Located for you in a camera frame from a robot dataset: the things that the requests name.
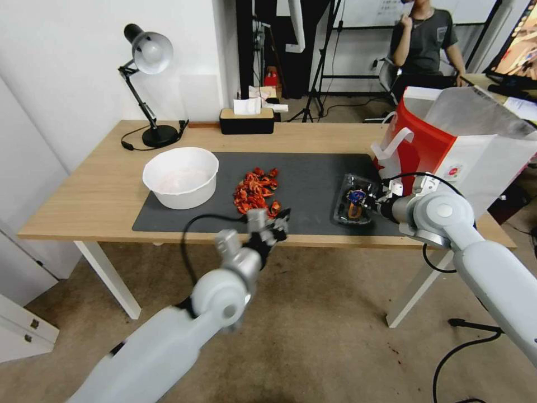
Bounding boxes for black silver desk lamp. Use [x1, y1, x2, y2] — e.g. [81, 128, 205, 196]
[117, 23, 180, 148]

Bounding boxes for red white delivery bag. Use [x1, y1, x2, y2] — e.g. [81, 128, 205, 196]
[370, 86, 537, 220]

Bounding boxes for black tripod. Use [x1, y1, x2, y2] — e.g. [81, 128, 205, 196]
[288, 0, 350, 124]

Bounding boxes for white paper sheets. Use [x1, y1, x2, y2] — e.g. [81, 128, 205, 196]
[503, 96, 537, 123]

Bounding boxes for black tissue box wooden lid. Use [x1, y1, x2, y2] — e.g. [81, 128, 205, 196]
[219, 107, 276, 135]

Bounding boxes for black computer monitor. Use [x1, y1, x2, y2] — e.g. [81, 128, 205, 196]
[483, 0, 537, 88]

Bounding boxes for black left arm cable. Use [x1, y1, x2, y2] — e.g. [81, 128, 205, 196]
[181, 208, 291, 283]

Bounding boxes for black floor cable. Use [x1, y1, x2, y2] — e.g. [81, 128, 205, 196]
[432, 318, 504, 403]

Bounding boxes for black right elbow cable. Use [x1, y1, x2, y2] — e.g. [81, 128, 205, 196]
[422, 242, 457, 274]

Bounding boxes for red crayfish shell pile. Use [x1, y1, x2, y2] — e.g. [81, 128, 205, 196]
[233, 167, 282, 219]

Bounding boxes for wooden table white legs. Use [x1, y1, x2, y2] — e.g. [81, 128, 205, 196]
[16, 119, 517, 329]

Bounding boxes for person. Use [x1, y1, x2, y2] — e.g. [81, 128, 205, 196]
[389, 0, 469, 88]

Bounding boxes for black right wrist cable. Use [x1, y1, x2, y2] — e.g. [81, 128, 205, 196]
[379, 172, 464, 197]

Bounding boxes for dark grey desk mat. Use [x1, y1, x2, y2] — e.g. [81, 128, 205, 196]
[132, 152, 404, 233]

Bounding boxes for black lamp power cord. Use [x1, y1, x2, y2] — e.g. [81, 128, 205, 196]
[121, 119, 190, 152]

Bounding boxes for clear disposable takeout box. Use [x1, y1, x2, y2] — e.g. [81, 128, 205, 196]
[332, 172, 380, 228]

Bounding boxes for white paper bowl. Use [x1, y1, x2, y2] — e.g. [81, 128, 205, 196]
[142, 146, 220, 210]

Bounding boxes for white tissue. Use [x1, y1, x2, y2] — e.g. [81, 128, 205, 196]
[233, 97, 263, 116]

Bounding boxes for white whiteboard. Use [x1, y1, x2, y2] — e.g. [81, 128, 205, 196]
[338, 0, 501, 29]

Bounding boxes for white cabinet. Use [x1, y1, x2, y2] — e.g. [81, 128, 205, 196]
[0, 218, 60, 364]

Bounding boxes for red fire extinguisher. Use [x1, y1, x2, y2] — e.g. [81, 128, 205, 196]
[263, 66, 283, 100]

